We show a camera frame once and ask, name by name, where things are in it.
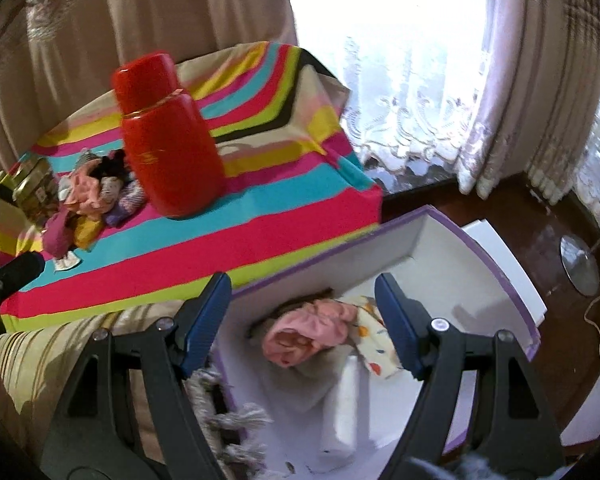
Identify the pink garment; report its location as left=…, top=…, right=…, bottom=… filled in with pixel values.
left=261, top=299, right=358, bottom=368

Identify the white box with purple edge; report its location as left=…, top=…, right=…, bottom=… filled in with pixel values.
left=212, top=207, right=548, bottom=480

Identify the metal floor lamp base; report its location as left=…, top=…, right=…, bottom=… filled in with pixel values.
left=559, top=210, right=600, bottom=297

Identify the beige curtain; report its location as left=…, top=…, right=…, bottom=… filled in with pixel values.
left=0, top=0, right=301, bottom=171

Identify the thin cable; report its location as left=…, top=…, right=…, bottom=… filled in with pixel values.
left=583, top=292, right=600, bottom=361

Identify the pale pink curtain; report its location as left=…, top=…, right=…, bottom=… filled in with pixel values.
left=455, top=0, right=600, bottom=206

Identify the beige striped cushion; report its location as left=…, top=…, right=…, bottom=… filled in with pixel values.
left=0, top=305, right=221, bottom=461

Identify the white dotted cloth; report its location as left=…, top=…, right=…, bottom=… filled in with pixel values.
left=352, top=296, right=403, bottom=378

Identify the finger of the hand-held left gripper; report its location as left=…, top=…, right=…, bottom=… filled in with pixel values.
left=0, top=251, right=47, bottom=322

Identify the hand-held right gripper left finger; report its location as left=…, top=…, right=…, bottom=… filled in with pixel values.
left=40, top=271, right=233, bottom=480

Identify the white foam block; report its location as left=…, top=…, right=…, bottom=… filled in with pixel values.
left=320, top=355, right=368, bottom=456

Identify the yellow cloth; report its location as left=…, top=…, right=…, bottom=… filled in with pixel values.
left=75, top=215, right=103, bottom=251

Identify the pink cloth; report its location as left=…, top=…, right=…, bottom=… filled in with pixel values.
left=62, top=170, right=116, bottom=221

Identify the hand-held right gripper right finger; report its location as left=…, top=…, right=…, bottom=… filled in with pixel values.
left=374, top=272, right=566, bottom=480

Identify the white lace curtain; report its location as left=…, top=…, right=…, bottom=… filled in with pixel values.
left=330, top=35, right=491, bottom=181

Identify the striped colourful tablecloth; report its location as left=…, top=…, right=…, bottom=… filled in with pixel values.
left=0, top=42, right=383, bottom=333

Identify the grey tasselled cloth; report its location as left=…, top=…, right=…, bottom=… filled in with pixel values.
left=190, top=367, right=276, bottom=466

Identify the red thermos bottle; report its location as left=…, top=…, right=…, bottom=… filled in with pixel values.
left=111, top=52, right=226, bottom=218

